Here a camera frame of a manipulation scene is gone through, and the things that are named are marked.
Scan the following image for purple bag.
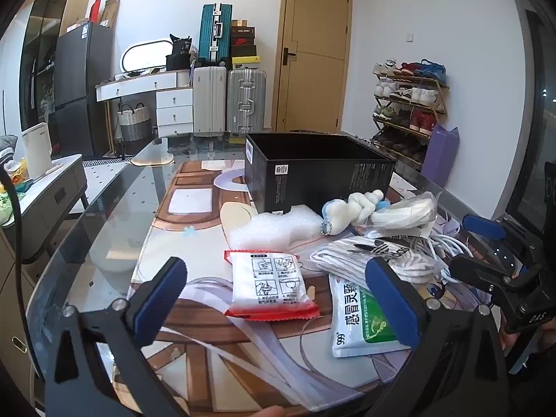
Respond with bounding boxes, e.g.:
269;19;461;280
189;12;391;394
420;124;460;183

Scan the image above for bagged white cable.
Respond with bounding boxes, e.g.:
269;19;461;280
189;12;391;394
310;235;444;291

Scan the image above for white electric kettle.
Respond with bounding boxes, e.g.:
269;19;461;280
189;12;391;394
22;122;64;180

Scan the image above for printed cartoon table mat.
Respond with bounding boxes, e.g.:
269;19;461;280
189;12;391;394
111;160;493;410

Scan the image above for red white heat pack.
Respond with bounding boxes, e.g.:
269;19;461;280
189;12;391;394
223;250;321;321

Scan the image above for patterned rug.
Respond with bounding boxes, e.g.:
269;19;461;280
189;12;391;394
82;158;133;209

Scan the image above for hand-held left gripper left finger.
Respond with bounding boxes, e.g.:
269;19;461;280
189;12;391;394
43;257;188;417

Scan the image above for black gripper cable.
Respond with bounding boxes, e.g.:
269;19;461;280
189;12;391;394
0;167;25;270

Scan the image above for teal suitcase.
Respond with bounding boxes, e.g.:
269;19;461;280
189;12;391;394
198;3;234;68

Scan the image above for wooden door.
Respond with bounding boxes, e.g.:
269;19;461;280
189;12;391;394
271;0;352;133

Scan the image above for wooden shoe rack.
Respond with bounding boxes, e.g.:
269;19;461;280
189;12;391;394
371;58;451;171

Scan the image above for white foam wrap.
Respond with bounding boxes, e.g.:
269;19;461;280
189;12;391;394
229;204;324;253

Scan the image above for black cardboard box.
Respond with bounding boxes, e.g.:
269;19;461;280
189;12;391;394
243;132;397;214

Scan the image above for white charging cable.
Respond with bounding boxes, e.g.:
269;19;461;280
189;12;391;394
417;230;475;271

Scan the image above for white dressing desk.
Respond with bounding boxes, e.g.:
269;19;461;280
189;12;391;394
96;71;194;138

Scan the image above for dark glass cabinet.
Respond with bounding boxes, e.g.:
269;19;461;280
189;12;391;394
19;0;94;136

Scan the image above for black bag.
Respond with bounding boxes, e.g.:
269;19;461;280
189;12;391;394
166;33;193;72

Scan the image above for colourful snack bags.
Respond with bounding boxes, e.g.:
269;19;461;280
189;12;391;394
0;134;32;227

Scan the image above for black refrigerator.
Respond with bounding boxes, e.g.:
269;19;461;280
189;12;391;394
54;22;114;158

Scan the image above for white suitcase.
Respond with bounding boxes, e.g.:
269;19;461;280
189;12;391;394
192;66;228;133

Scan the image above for green white medicine packet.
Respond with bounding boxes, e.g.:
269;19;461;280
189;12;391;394
329;273;412;358

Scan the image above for shoe rack with shoes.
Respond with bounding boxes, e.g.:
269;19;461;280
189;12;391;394
373;58;447;163

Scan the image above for bagged white face masks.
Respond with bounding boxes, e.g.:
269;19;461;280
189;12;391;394
369;193;439;239

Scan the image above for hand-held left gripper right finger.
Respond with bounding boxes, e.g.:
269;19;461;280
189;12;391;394
364;257;509;417

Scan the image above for silver suitcase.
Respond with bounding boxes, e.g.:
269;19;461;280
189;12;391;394
226;68;267;134

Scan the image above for person's left hand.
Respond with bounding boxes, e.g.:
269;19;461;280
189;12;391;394
247;405;286;417

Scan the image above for grey side cabinet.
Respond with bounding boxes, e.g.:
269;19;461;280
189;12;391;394
0;154;88;267

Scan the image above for woven laundry basket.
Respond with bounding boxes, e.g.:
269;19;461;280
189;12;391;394
117;103;151;142

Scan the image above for white blue plush keychain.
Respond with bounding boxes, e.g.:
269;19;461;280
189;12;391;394
321;190;392;235

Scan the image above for person's right hand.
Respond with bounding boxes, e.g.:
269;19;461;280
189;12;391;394
499;319;522;350

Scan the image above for oval mirror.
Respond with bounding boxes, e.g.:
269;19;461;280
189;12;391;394
122;39;174;75

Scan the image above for flat cardboard box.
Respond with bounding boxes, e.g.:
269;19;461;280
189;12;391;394
99;0;121;27

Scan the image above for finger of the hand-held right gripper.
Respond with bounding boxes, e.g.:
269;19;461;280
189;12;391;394
449;254;539;298
463;214;541;255

